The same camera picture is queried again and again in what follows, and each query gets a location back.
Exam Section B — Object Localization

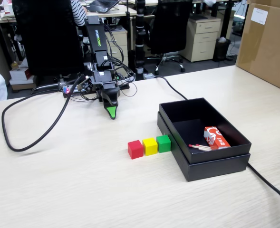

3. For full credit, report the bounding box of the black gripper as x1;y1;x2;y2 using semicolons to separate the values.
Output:
91;70;121;120

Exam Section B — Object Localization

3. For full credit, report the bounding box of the red wooden cube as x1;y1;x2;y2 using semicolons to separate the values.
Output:
127;139;144;160

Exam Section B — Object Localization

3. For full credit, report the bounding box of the yellow wooden cube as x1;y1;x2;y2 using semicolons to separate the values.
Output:
142;137;159;157

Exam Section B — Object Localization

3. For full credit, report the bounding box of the green wooden cube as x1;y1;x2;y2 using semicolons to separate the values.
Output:
155;134;172;154

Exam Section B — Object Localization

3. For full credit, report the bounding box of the black box tray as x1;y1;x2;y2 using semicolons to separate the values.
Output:
158;97;252;165

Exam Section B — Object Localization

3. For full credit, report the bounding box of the black open box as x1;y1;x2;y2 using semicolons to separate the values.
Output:
156;111;251;182

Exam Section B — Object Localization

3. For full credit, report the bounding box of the large brown cardboard box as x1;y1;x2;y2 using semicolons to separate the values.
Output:
234;0;280;95

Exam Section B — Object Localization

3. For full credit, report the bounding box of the controller board with red LED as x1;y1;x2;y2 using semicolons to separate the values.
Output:
62;83;89;98

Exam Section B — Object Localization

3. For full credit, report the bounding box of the beige drawer cabinet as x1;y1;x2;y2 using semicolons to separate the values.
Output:
105;27;128;72
179;17;222;63

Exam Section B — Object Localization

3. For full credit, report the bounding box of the black pole with white bands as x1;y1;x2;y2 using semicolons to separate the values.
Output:
134;0;147;81

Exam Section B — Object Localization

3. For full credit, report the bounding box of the black office chair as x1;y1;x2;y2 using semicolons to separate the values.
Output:
12;0;86;93
150;0;194;76

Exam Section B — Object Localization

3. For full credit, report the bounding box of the beige office desk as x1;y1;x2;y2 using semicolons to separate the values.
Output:
0;3;137;52

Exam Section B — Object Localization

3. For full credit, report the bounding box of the person in striped shirt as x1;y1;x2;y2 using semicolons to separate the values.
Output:
69;0;88;27

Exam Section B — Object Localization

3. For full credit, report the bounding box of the white and red carton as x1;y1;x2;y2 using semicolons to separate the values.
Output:
10;67;33;81

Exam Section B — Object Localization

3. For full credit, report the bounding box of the black laptop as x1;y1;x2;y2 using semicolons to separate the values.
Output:
86;0;120;14

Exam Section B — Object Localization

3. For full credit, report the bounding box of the orange white matchbox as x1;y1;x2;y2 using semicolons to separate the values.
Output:
203;126;232;151

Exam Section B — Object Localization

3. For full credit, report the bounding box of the black trash bin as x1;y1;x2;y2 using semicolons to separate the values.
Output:
212;37;232;62

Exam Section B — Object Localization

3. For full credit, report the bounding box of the white paper label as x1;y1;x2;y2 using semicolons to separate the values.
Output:
250;7;269;26

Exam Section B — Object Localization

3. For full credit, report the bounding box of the thin black wire loop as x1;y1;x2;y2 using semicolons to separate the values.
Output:
117;80;138;97

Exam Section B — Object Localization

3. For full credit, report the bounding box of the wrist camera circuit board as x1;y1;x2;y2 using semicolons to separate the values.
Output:
77;75;93;94

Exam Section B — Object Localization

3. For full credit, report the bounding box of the thick black camera cable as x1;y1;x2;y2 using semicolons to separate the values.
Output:
1;75;86;152

